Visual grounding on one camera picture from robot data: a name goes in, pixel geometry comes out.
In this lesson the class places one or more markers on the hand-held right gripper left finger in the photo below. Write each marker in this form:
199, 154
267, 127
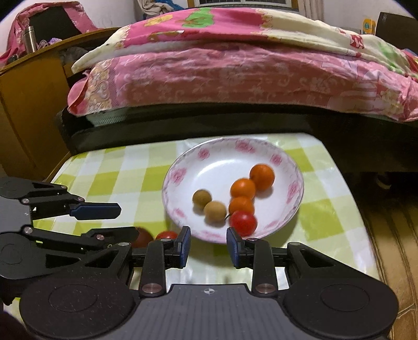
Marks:
184, 246

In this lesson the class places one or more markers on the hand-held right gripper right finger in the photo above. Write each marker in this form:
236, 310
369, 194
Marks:
233, 249

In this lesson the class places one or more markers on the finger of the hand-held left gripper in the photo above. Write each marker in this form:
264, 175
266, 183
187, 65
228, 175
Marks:
98, 211
107, 233

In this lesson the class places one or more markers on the red cherry tomato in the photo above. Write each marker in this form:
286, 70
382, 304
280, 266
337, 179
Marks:
243, 223
166, 235

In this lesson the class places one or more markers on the dark purple tomato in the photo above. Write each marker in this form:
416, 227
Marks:
142, 238

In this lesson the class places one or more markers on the brown longan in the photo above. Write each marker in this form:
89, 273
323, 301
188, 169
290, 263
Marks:
215, 211
201, 198

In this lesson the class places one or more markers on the small orange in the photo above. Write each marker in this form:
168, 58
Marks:
243, 188
242, 205
262, 177

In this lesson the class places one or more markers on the white plate with pink flowers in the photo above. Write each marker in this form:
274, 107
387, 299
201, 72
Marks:
209, 173

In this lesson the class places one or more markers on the green checkered tablecloth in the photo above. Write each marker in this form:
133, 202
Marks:
326, 209

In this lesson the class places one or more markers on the wooden cabinet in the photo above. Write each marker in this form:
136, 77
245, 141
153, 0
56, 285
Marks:
29, 108

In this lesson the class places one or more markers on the shoe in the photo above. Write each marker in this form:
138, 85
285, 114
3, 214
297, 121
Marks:
382, 181

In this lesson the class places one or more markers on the pink patterned bed sheet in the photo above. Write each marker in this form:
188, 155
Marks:
212, 78

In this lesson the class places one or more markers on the steel thermos bottle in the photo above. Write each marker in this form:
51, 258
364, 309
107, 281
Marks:
29, 39

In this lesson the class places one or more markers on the pink cloth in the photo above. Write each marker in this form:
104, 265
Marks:
49, 19

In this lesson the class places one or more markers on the yellow box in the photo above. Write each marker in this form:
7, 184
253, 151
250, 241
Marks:
369, 26

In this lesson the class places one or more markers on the dark bed frame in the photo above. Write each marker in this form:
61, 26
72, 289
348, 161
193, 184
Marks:
163, 126

